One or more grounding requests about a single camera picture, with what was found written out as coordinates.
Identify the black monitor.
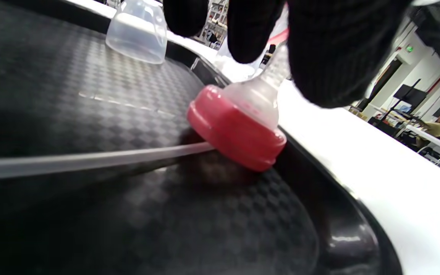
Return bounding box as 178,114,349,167
393,84,428,109

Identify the white workbench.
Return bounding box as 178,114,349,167
405,125,440,168

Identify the person's left hand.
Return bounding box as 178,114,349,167
162,0,413,109

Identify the black plastic tray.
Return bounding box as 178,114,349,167
0,0,404,275

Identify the pink nipple collar component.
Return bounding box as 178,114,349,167
187,36,287,172

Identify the clear dome cap component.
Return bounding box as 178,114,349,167
105,0,168,65

